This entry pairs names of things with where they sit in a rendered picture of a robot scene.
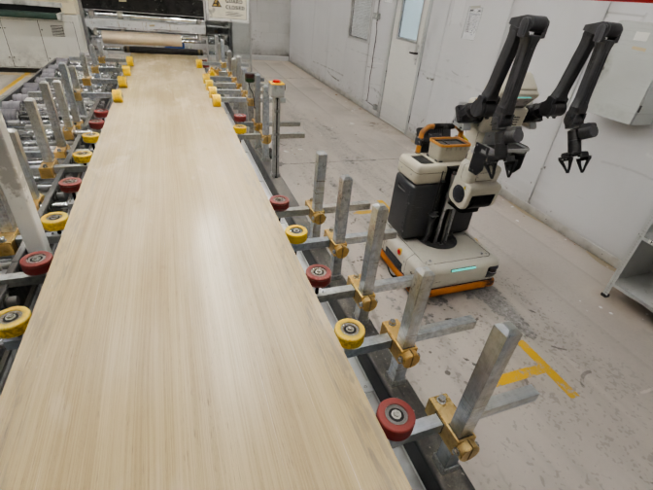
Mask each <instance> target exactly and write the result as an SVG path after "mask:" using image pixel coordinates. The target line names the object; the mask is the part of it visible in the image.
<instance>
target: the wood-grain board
mask: <svg viewBox="0 0 653 490"><path fill-rule="evenodd" d="M130 56H132V57H133V60H134V66H130V70H131V76H124V75H123V76H124V77H126V79H127V87H118V89H121V91H122V95H123V102H114V100H113V103H112V105H111V108H110V110H109V113H108V116H107V118H106V121H105V123H104V125H103V128H102V131H101V133H100V136H99V138H98V141H97V144H96V146H95V149H94V152H93V154H92V157H91V159H90V162H89V165H88V167H87V170H86V174H85V177H84V179H83V181H82V184H81V186H80V189H79V192H78V194H77V197H76V199H75V202H74V205H73V207H72V210H71V213H70V215H69V218H68V220H67V223H66V226H65V228H64V231H63V233H62V235H61V238H60V240H59V243H58V246H57V248H56V251H55V254H54V256H53V259H52V263H51V266H50V268H49V271H48V274H47V276H46V279H45V281H44V284H43V287H42V289H41V292H40V294H39V296H38V299H37V301H36V304H35V307H34V309H33V312H32V315H31V317H30V320H29V322H28V325H27V328H26V330H25V333H24V336H23V338H22V341H21V343H20V346H19V348H18V350H17V355H16V357H15V360H14V362H13V365H12V368H11V370H10V373H9V376H8V378H7V381H6V383H5V386H4V389H3V391H2V394H1V397H0V490H412V488H411V486H410V484H409V482H408V480H407V478H406V476H405V474H404V472H403V470H402V468H401V465H400V463H399V461H398V459H397V457H396V455H395V453H394V451H393V449H392V447H391V445H390V443H389V441H388V439H387V437H386V435H385V433H384V431H383V429H382V427H381V425H380V423H379V421H378V419H377V417H376V415H375V413H374V411H373V409H372V407H371V405H370V403H369V401H368V399H367V397H366V395H365V393H364V391H363V389H362V387H361V385H360V383H359V381H358V379H357V377H356V375H355V373H354V371H353V369H352V367H351V365H350V363H349V361H348V359H347V357H346V355H345V353H344V351H343V348H342V346H341V344H340V342H339V340H338V338H337V336H336V334H335V332H334V330H333V328H332V326H331V324H330V322H329V320H328V318H327V315H326V314H325V312H324V310H323V308H322V306H321V304H320V302H319V300H318V298H317V296H316V294H315V292H314V290H313V288H312V286H311V284H310V282H309V280H308V278H307V276H306V274H305V272H304V270H303V268H302V266H301V264H300V262H299V260H298V258H297V256H296V254H295V252H294V250H293V248H292V245H291V243H290V241H289V239H288V238H287V236H286V234H285V232H284V229H283V227H282V225H281V223H280V221H279V219H278V217H277V215H276V213H275V211H274V209H273V207H272V205H271V203H270V201H269V199H268V197H267V195H266V193H265V191H264V189H263V187H262V185H261V183H260V181H259V179H258V176H257V174H256V172H255V170H254V169H253V167H252V165H251V163H250V161H249V159H248V157H247V155H246V153H245V151H244V149H243V147H242V145H241V143H240V141H239V139H238V137H237V135H236V133H235V131H234V129H233V127H232V125H231V123H230V121H229V119H228V117H227V115H226V113H225V110H224V108H223V105H221V107H213V104H212V98H209V93H208V90H206V87H205V84H203V80H202V74H206V72H205V70H204V68H203V66H202V68H196V64H195V63H196V60H197V59H199V58H198V57H188V56H165V55H141V54H131V55H130Z"/></svg>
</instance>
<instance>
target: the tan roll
mask: <svg viewBox="0 0 653 490"><path fill-rule="evenodd" d="M101 34H102V35H95V34H91V37H92V38H98V39H103V43H104V44H124V45H143V46H163V47H182V46H183V45H182V43H191V44H206V41H200V40H183V39H182V36H181V35H175V34H158V33H142V32H125V31H109V30H101Z"/></svg>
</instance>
